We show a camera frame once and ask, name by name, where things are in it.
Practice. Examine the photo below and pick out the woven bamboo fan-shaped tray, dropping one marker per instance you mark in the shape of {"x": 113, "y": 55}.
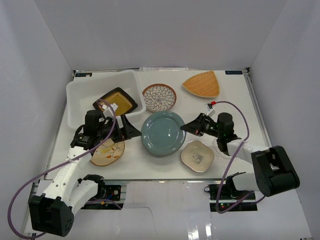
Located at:
{"x": 204, "y": 85}

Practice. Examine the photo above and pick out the black square amber plate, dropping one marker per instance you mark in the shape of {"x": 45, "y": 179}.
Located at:
{"x": 126, "y": 104}

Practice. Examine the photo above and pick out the right base electronics board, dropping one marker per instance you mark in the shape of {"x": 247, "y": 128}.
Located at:
{"x": 226, "y": 200}

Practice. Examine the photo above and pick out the teal round ceramic plate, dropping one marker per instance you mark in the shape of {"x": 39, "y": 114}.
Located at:
{"x": 161, "y": 133}

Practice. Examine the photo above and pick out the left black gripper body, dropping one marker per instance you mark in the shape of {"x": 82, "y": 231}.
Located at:
{"x": 120, "y": 127}

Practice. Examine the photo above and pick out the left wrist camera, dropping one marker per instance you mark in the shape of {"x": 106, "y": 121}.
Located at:
{"x": 109, "y": 111}

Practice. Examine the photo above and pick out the base electronics board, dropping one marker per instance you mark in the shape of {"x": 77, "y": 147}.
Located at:
{"x": 112, "y": 199}
{"x": 226, "y": 200}

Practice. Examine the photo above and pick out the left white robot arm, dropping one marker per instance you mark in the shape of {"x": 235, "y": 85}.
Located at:
{"x": 54, "y": 211}

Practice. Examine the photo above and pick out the left base electronics board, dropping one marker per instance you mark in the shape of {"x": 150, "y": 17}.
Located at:
{"x": 112, "y": 199}

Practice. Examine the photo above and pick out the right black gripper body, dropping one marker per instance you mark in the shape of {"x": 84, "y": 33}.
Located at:
{"x": 209, "y": 128}

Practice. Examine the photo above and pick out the cream bird-painted round plate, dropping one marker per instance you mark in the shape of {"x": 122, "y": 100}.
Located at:
{"x": 108, "y": 153}

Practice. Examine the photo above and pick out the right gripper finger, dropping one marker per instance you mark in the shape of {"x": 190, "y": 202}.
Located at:
{"x": 195, "y": 124}
{"x": 195, "y": 132}

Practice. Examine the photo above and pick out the cream square panda plate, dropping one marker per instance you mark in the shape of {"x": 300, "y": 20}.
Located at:
{"x": 197, "y": 156}

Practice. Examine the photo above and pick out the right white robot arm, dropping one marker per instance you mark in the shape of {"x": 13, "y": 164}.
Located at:
{"x": 273, "y": 173}

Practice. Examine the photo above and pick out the floral patterned round plate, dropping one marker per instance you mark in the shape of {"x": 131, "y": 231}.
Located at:
{"x": 159, "y": 97}

